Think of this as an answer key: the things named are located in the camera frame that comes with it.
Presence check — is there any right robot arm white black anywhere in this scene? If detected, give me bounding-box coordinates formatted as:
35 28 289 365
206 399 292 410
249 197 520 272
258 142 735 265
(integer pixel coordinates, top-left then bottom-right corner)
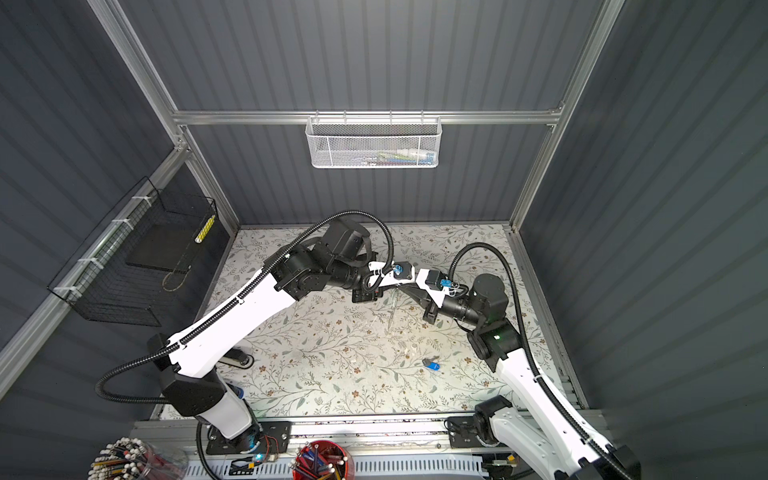
382 269 641 479

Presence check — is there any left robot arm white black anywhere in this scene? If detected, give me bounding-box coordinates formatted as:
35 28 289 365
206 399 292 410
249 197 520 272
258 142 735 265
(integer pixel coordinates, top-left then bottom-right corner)
161 217 376 443

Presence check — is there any grey black stapler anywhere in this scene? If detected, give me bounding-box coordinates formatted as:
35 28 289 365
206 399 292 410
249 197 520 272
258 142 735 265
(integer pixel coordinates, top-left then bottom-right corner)
218 348 254 369

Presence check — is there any blue black stapler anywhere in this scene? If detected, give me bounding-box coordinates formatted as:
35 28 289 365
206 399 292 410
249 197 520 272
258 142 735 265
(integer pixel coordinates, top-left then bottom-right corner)
230 385 245 399

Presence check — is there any yellow marker pen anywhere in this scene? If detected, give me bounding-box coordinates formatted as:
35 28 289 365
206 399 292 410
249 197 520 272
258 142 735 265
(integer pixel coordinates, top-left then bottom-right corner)
194 214 216 244

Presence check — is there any red pencil cup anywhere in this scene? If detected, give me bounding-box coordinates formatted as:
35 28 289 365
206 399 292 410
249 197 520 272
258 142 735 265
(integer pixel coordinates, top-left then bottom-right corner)
291 440 356 480

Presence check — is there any black foam pad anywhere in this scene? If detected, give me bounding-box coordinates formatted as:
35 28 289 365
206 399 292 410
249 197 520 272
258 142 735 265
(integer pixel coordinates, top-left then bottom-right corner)
126 224 202 273

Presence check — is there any clear pencil jar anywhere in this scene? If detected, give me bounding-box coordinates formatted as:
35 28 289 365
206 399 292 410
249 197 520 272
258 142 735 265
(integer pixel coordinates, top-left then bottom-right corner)
87 437 189 480

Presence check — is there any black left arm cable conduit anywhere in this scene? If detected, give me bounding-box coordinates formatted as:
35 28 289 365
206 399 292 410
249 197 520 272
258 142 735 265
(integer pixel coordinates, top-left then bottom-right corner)
94 209 396 404

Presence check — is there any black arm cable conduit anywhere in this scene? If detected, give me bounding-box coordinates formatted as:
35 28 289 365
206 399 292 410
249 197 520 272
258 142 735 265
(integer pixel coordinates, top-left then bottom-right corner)
448 241 637 480
94 209 396 404

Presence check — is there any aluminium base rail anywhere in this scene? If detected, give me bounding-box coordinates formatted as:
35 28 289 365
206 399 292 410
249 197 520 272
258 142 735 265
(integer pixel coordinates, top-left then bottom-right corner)
131 411 607 480

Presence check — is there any white wire mesh basket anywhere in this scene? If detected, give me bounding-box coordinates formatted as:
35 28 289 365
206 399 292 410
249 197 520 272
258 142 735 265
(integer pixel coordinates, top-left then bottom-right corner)
305 119 443 169

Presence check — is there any black wire basket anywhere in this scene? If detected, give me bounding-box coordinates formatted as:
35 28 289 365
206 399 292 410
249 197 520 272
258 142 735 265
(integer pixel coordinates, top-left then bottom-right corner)
48 184 218 327

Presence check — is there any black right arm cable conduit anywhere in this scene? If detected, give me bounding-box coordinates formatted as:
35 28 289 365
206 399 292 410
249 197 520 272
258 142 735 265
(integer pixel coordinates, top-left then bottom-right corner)
448 241 637 480

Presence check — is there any horizontal aluminium frame bar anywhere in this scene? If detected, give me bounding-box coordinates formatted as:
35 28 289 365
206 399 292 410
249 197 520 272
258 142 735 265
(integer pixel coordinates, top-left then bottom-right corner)
171 109 562 126

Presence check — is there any aluminium frame corner post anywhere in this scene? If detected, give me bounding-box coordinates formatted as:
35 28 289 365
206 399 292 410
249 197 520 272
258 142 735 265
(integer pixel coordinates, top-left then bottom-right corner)
88 1 240 236

